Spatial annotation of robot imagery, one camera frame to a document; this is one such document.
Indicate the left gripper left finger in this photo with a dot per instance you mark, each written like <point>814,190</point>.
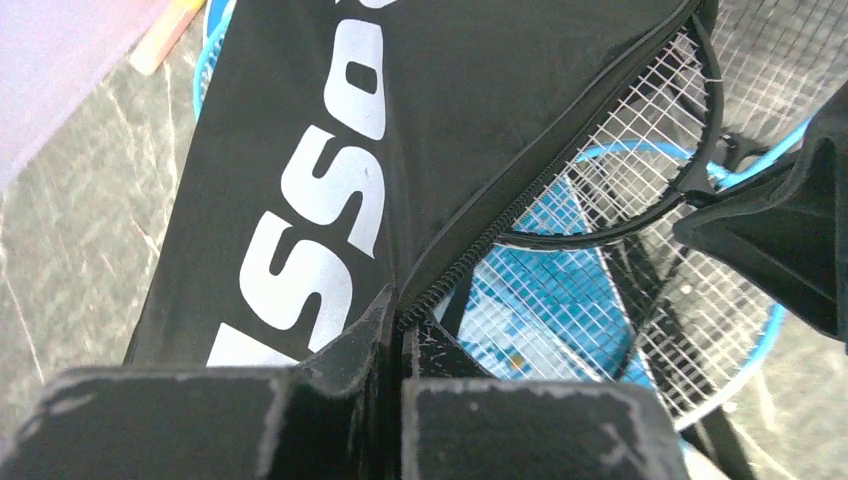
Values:
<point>314,421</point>

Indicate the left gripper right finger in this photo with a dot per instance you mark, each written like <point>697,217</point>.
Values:
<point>458,423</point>

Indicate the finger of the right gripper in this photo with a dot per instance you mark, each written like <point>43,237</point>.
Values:
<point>785,229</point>

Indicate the black racket head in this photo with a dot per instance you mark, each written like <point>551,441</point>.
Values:
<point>647,155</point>
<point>781,61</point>

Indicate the black racket cover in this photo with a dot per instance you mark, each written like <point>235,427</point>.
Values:
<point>352,159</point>

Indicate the blue racket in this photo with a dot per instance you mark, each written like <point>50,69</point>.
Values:
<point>643,309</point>

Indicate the orange yellow marker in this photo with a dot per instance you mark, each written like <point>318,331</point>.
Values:
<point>162,36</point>

